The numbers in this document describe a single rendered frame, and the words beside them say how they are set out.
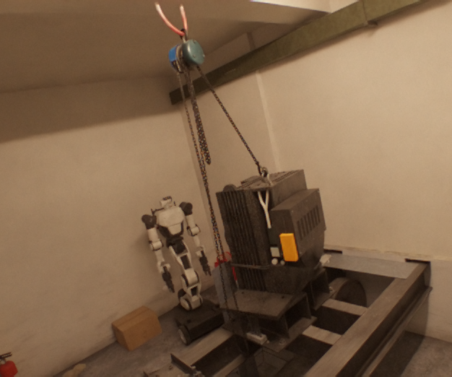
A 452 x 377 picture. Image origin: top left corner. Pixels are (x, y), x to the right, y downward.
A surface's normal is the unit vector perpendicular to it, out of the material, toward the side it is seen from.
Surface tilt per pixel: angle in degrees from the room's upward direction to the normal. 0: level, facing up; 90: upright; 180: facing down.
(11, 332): 90
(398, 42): 90
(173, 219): 90
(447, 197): 90
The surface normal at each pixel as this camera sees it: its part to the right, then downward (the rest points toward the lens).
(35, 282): 0.65, -0.01
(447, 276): -0.73, 0.29
